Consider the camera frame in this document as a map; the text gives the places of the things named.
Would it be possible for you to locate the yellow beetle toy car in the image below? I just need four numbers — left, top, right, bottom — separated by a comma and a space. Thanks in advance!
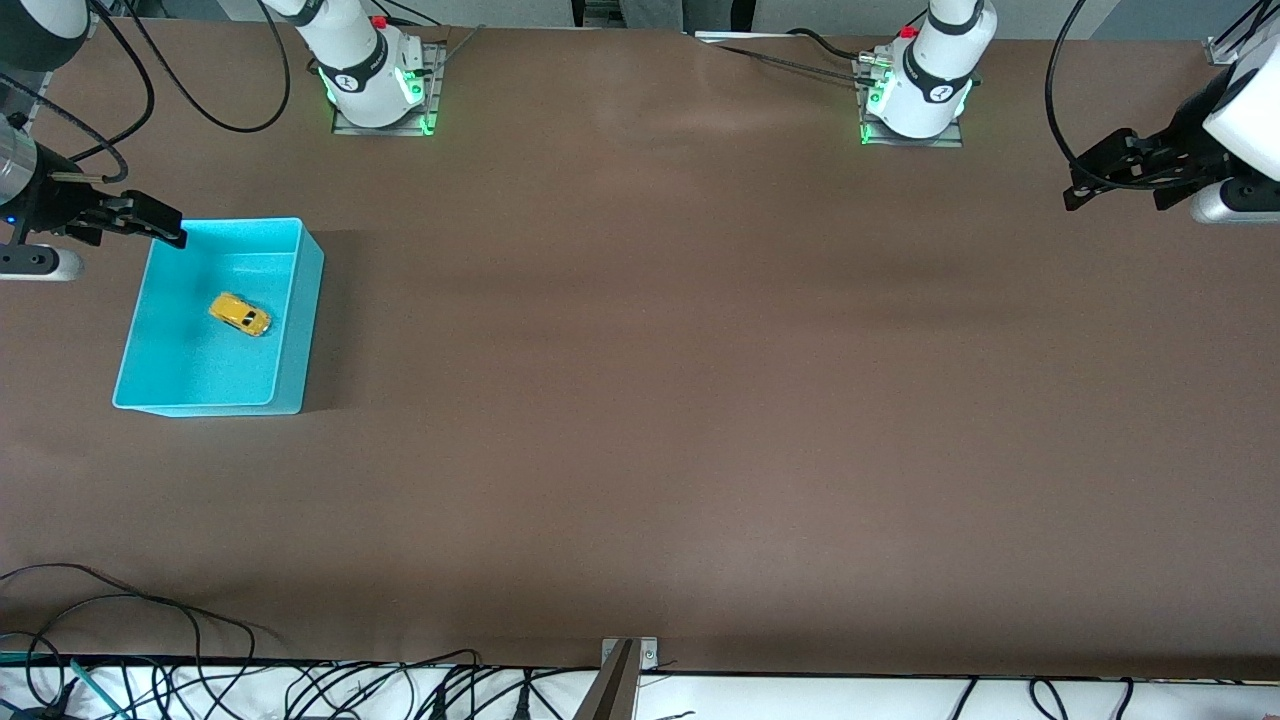
208, 292, 272, 338

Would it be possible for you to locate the turquoise plastic bin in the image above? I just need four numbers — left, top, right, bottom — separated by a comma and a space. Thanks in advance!
112, 217, 326, 417

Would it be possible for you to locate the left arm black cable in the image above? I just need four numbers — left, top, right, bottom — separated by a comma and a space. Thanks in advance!
1044, 0, 1091, 191

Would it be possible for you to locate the right arm short black cable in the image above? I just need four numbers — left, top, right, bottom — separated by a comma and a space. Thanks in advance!
60, 0, 157, 186

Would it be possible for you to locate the aluminium frame corner bracket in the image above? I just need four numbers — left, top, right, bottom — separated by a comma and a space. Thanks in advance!
1205, 0, 1280, 67

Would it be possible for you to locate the right arm long black cable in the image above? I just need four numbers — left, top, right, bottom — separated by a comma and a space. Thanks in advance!
125, 0, 293, 135

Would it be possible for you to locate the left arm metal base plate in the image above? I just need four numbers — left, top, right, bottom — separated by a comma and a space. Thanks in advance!
858, 55, 966, 149

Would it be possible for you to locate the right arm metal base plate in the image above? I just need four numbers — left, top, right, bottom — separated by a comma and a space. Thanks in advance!
332, 40, 446, 138

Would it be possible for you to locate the thick black base cable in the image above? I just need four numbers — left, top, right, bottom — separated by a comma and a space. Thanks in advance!
788, 27, 869, 63

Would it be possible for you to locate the thin black base cable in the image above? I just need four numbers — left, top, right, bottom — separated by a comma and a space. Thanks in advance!
715, 44, 869, 85

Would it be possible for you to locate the long looping black cable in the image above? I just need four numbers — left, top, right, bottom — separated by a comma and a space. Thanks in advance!
0, 563, 257, 691

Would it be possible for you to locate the thin grey base cable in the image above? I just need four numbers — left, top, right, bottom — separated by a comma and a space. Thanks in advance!
425, 25, 488, 76

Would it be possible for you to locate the teal cable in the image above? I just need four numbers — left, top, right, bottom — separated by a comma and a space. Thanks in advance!
70, 658, 129, 720

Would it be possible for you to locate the tangled black cable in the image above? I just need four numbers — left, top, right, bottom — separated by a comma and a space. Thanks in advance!
285, 650, 481, 720

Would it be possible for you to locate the small metal mounting bracket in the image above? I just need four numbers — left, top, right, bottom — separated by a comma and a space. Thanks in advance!
600, 637, 659, 671

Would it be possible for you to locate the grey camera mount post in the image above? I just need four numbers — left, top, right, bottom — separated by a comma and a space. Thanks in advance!
572, 640, 639, 720

